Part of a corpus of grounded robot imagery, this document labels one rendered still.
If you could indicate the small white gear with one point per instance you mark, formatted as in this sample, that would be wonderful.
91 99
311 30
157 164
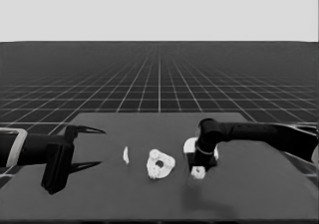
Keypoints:
202 174
152 155
171 163
151 174

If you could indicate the large thick white disc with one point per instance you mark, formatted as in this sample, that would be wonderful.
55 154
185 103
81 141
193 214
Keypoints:
190 146

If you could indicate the white round carrier with pins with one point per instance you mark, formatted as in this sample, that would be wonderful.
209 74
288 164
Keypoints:
164 172

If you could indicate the small thin white T-piece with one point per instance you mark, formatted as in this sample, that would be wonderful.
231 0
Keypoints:
126 156

